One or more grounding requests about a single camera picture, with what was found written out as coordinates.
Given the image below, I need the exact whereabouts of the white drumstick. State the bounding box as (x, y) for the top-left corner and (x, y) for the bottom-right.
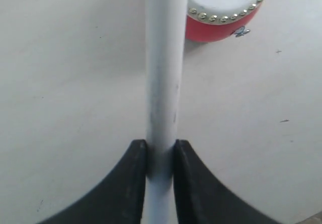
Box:
(145, 0), (188, 223)

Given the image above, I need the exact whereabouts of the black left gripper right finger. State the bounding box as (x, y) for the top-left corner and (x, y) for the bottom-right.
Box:
(173, 140), (276, 224)

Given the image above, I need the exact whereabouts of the small red drum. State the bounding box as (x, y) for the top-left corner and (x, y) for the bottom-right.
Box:
(186, 0), (264, 42)

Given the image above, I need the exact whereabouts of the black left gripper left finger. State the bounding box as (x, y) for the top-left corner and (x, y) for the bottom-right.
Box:
(43, 139), (147, 224)

